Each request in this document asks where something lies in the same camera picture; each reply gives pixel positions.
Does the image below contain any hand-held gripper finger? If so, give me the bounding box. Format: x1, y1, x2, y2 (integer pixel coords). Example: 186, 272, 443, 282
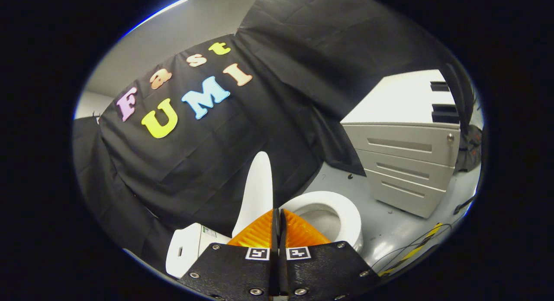
177, 209, 281, 301
280, 209, 381, 301

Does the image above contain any white toilet lid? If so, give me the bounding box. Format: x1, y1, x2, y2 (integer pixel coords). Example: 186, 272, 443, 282
232, 151, 274, 237

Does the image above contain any black backdrop cloth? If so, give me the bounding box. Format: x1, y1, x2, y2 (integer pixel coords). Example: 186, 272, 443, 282
71, 0, 477, 271

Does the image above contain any yellow black floor tape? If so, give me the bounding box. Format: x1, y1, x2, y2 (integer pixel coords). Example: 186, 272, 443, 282
379, 223, 444, 276

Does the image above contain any white drawer cabinet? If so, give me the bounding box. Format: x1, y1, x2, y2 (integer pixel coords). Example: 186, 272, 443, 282
341, 69, 461, 219

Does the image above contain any dark bag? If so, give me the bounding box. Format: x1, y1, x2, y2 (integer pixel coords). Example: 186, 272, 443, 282
454, 124, 483, 172

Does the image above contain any thin black floor cable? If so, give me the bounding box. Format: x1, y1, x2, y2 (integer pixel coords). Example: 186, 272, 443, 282
453, 193, 477, 215

